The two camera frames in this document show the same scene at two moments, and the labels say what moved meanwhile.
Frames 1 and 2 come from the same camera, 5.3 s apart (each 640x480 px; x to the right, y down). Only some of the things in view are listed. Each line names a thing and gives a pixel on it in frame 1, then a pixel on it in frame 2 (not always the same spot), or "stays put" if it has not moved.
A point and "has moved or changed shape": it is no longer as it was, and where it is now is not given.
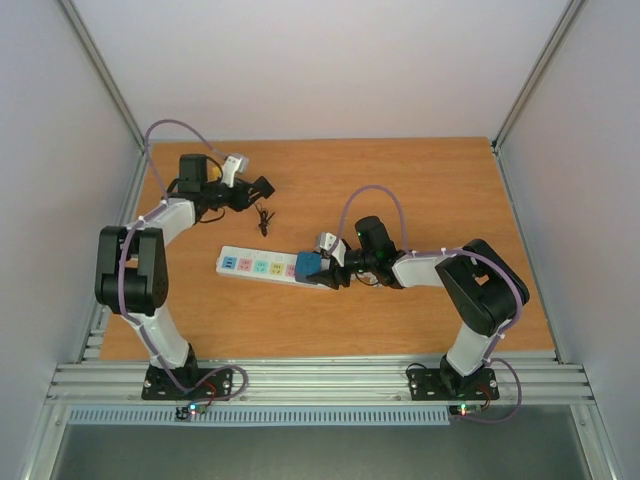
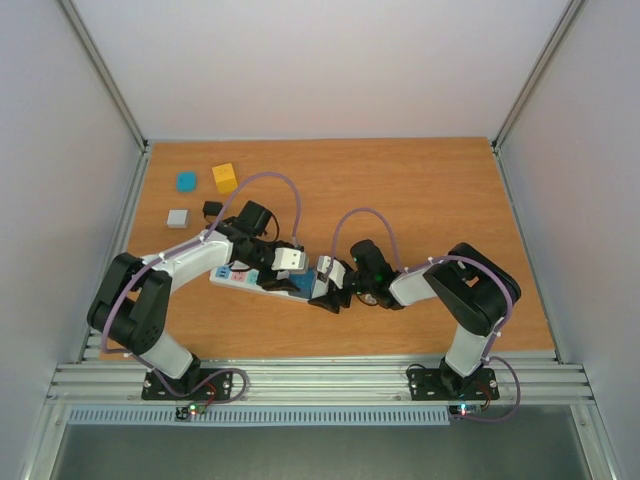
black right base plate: [426, 385] stays put
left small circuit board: [184, 412] stays put
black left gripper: [241, 200] -> [270, 282]
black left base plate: [158, 386] stays put
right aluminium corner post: [540, 69] stays put
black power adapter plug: [264, 187] has moved or changed shape
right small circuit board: [464, 409] stays put
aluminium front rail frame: [75, 383] stays put
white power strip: [263, 265] has moved or changed shape
